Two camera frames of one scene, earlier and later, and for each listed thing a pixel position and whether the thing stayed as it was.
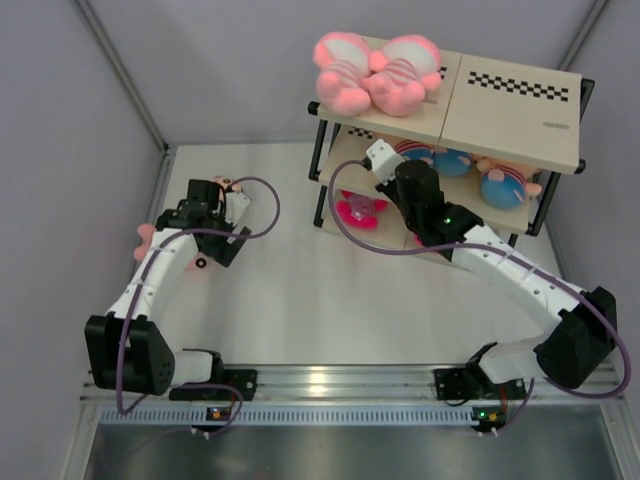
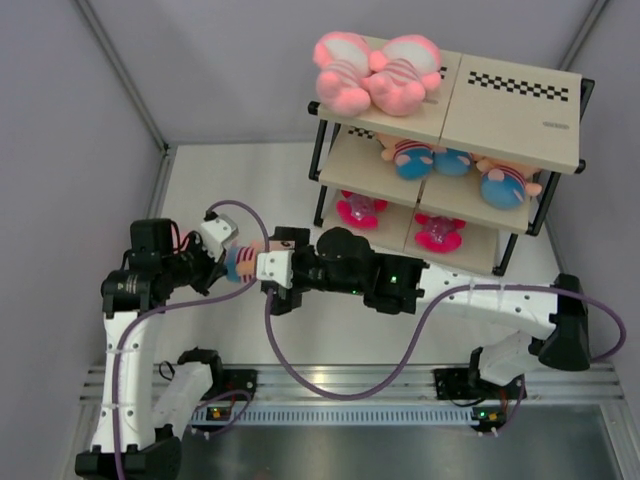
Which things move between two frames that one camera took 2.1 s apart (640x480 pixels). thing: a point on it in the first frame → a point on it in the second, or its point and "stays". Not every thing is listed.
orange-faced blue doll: x=413 y=150 stays
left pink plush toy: x=343 y=59 stays
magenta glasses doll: x=358 y=211 stays
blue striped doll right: x=504 y=185 stays
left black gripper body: x=219 y=249 → x=193 y=267
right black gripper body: x=392 y=189 → x=311 y=275
